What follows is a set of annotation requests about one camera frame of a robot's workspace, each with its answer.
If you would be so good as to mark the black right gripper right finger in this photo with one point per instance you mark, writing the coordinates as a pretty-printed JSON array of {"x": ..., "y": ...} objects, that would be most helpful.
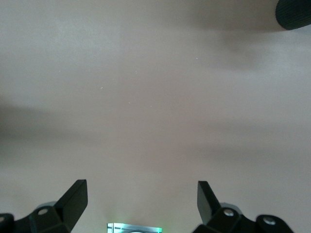
[{"x": 213, "y": 213}]

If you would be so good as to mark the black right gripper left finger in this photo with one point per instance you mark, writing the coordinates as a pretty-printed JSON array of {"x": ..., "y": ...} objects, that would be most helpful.
[{"x": 70, "y": 208}]

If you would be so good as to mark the brown table cover sheet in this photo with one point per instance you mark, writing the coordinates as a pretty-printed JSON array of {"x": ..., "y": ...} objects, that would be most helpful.
[{"x": 155, "y": 97}]

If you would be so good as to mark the black ribbed fabric sleeve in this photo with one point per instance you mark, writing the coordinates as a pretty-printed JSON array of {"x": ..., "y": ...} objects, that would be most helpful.
[{"x": 294, "y": 13}]

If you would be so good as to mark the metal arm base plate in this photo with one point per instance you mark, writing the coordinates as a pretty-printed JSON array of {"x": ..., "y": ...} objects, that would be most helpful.
[{"x": 133, "y": 228}]

